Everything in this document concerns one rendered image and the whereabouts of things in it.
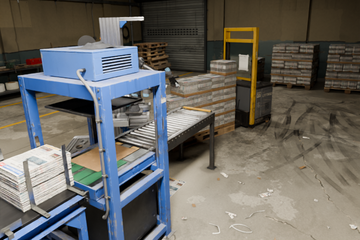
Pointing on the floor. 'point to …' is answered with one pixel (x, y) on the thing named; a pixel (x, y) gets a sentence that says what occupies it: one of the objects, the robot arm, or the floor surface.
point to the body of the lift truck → (263, 89)
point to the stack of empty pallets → (145, 50)
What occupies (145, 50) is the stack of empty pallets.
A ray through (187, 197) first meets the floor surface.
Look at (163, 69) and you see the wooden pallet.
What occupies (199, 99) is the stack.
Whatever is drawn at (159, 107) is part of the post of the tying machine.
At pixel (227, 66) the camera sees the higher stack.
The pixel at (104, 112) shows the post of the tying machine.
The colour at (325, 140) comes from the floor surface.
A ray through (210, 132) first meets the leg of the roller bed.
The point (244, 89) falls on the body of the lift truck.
